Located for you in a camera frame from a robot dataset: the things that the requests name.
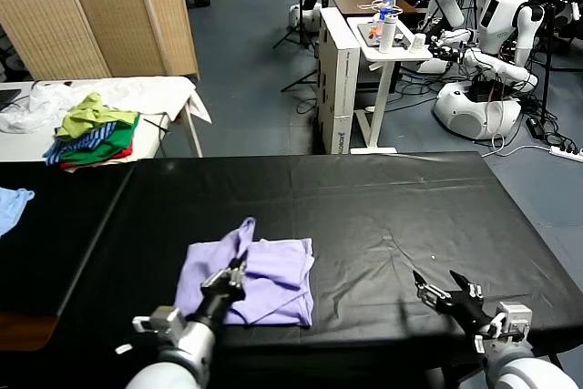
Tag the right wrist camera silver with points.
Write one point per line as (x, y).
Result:
(514, 318)

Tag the tall white cardboard box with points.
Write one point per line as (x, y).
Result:
(334, 88)

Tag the white rolling side table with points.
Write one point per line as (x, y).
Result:
(396, 55)

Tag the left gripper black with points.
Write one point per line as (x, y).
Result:
(214, 304)

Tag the blue striped garment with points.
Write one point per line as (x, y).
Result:
(91, 138)

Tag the clear water bottle blue cap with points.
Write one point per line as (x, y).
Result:
(385, 6)

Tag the black light stand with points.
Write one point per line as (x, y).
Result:
(546, 65)

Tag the white insulated bottle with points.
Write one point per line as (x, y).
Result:
(386, 36)

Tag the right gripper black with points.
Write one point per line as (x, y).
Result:
(471, 314)

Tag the white cloth covered table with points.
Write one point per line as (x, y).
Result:
(150, 88)

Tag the black power adapter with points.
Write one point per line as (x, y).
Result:
(534, 127)

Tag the green garment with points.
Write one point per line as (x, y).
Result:
(114, 143)

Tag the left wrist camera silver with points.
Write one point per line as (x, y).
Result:
(159, 321)

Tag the white power strip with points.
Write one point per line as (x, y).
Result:
(567, 152)

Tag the beige garment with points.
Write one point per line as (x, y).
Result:
(91, 167)

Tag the small black table cover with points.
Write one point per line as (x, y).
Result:
(54, 248)

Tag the small white robot base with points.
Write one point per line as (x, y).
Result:
(309, 17)

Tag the light blue garment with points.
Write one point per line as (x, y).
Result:
(9, 211)

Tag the bamboo folding screen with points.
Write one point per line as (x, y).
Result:
(91, 11)

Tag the lavender t-shirt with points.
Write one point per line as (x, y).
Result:
(278, 270)

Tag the black tripod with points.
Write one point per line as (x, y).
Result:
(302, 6)

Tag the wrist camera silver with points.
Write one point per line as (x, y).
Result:
(159, 321)
(514, 318)

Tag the large black table cover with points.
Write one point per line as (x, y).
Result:
(410, 207)

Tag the white cloth on table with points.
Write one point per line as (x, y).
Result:
(41, 102)

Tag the grey tablet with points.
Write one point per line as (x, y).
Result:
(364, 34)

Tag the white humanoid robot with base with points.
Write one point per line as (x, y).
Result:
(494, 15)

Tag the yellow-green garment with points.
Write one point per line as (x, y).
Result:
(82, 118)

